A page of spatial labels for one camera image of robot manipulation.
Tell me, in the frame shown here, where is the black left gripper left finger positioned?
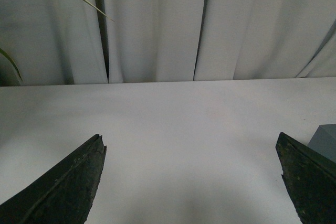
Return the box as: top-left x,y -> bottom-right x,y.
1,134 -> 107,223

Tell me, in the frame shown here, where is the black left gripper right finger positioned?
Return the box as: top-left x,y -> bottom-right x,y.
276,132 -> 335,223

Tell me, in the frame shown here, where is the gray base block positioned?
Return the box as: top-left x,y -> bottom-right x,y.
308,124 -> 336,162

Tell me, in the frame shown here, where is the white curtain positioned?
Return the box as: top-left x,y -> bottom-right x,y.
1,0 -> 335,86

